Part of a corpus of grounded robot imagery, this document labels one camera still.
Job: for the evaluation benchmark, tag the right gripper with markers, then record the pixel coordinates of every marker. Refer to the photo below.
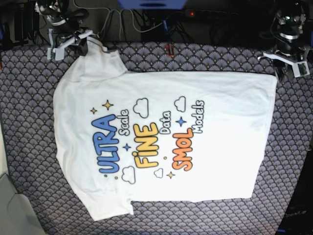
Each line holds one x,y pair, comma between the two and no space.
76,42

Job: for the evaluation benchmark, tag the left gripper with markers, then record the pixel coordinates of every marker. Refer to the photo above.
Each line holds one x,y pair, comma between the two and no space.
297,66

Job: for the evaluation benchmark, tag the white printed T-shirt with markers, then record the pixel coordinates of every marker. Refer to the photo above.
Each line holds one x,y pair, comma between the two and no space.
126,136

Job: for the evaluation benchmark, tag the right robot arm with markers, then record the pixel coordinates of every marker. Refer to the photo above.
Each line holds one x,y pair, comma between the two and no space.
66,30

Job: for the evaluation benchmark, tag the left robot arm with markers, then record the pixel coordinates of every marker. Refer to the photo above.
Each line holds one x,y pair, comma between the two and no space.
287,28

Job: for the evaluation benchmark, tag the fan-patterned grey tablecloth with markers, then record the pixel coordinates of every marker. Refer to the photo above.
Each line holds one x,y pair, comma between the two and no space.
27,83

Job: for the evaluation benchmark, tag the blue box at top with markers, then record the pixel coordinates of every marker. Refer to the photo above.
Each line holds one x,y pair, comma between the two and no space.
152,4

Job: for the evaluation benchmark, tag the red table clamp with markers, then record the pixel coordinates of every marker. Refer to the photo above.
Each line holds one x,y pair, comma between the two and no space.
170,50

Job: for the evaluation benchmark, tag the black power strip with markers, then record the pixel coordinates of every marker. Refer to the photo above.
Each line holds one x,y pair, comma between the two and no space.
210,14

